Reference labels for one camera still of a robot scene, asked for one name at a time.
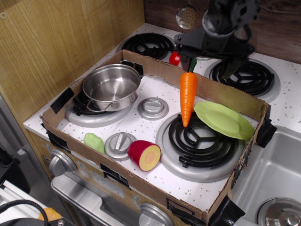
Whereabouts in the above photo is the black burner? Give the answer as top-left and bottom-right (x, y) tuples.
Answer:
(204, 59), (281, 103)
(156, 113), (245, 183)
(65, 92), (134, 128)
(119, 33), (174, 60)

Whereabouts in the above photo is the silver stove knob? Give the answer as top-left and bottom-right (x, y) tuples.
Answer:
(196, 56), (212, 61)
(104, 132), (136, 161)
(137, 97), (169, 121)

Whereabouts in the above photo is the black cable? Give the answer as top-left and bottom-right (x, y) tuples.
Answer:
(0, 199), (50, 226)

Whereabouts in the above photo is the front silver stove knob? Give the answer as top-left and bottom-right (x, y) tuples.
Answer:
(104, 132), (136, 161)

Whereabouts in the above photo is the orange yellow object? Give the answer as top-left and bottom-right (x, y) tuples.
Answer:
(43, 207), (62, 222)

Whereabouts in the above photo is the back silver stove knob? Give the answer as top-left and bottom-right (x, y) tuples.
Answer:
(196, 56), (212, 61)

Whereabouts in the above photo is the silver oven knob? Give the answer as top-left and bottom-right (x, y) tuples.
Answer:
(138, 202), (174, 226)
(49, 149), (77, 177)

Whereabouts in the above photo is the front left black burner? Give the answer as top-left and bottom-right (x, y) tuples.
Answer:
(65, 92), (134, 128)

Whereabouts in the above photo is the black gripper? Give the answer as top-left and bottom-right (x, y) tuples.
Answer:
(174, 0), (261, 79)

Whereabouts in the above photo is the hanging metal strainer ladle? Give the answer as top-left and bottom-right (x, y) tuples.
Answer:
(175, 0), (198, 30)

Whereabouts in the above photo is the green plastic plate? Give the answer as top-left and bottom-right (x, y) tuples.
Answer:
(194, 101), (255, 140)

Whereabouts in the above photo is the stainless steel pot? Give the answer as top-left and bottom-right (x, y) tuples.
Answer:
(82, 64), (141, 113)

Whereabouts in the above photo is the orange toy carrot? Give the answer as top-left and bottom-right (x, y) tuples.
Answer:
(180, 58), (198, 128)

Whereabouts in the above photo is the centre silver stove knob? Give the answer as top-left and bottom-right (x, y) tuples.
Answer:
(137, 97), (169, 121)

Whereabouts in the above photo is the green toy lettuce piece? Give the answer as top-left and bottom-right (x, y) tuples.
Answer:
(83, 133), (104, 154)

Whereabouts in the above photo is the back left black burner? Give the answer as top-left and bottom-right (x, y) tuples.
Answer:
(119, 33), (174, 60)

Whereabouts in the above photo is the red toy half fruit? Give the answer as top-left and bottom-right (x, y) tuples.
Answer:
(127, 140), (161, 171)

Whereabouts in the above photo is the right silver oven knob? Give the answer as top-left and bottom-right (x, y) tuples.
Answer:
(138, 202), (174, 226)

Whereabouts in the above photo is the silver sink basin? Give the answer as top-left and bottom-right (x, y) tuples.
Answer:
(231, 127), (301, 226)

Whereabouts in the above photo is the left silver oven knob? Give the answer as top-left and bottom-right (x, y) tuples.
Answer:
(49, 149), (77, 177)

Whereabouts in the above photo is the silver oven door handle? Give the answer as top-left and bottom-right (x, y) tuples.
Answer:
(51, 175), (130, 226)

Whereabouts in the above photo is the front right black burner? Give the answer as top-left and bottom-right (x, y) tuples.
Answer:
(156, 113), (245, 183)

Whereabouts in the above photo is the back right black burner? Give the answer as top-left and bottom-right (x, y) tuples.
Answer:
(204, 59), (281, 103)

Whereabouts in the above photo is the hanging metal slotted spatula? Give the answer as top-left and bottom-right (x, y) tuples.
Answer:
(234, 27), (247, 40)

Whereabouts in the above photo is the silver sink drain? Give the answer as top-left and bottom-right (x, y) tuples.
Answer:
(256, 198), (301, 226)

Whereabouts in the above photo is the red white toy piece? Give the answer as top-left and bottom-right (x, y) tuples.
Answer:
(169, 51), (181, 66)

